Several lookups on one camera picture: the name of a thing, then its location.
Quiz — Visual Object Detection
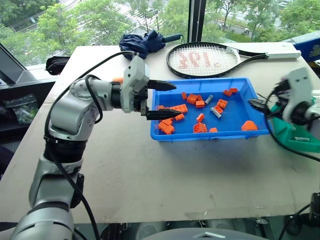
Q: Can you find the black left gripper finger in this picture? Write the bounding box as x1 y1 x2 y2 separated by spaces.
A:
145 107 182 122
147 79 178 92

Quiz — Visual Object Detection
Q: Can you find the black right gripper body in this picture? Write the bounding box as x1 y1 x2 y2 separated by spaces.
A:
273 79 292 102

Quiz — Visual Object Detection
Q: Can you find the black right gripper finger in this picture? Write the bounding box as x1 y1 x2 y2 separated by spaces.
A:
248 98 269 117

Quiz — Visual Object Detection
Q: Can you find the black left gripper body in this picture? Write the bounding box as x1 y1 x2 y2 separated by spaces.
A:
133 83 151 117

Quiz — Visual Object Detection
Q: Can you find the blue plastic bin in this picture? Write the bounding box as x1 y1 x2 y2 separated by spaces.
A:
149 76 273 143

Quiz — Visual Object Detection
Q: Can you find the green plastic bin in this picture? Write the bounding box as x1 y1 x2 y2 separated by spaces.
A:
270 99 320 154

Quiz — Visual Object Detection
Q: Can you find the flat orange brick plate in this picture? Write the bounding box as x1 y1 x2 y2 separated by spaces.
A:
169 103 189 114

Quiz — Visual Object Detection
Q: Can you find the orange dome piece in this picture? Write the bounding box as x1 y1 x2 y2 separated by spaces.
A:
240 120 259 132

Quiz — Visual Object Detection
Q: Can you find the orange sloped brick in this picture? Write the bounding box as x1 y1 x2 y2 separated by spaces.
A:
192 122 209 134

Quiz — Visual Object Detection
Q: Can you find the black tennis racket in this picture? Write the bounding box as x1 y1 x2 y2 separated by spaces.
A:
166 41 302 80

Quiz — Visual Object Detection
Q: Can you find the navy folded umbrella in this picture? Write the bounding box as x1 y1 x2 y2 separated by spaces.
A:
118 30 185 61

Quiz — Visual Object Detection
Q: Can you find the blue cardboard box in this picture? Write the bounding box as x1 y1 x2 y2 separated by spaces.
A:
291 32 320 64

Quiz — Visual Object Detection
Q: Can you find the black folded bag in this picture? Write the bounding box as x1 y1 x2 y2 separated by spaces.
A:
45 55 71 76

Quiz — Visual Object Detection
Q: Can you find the black side shelf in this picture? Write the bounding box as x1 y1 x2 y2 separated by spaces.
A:
0 42 59 151

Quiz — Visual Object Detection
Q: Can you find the clear bag of parts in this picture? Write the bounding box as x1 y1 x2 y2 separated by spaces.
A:
0 93 40 126

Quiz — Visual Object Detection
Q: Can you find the dark grey rounded cover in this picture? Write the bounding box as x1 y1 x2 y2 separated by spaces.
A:
139 227 263 240

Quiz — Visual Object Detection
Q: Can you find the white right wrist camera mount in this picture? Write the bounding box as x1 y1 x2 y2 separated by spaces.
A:
283 66 316 126

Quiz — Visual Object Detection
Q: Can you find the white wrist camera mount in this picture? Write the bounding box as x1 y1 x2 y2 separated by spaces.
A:
120 55 151 114
283 66 316 126

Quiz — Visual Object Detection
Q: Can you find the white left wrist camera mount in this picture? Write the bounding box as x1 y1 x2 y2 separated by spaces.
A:
120 55 151 114

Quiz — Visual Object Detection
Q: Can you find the black window frame post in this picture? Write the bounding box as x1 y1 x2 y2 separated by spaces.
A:
187 0 207 44

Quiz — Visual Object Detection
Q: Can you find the black clamp with cable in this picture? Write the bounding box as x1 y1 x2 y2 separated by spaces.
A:
276 191 320 240

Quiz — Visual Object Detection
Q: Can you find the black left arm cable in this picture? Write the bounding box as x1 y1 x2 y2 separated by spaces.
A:
44 50 141 240

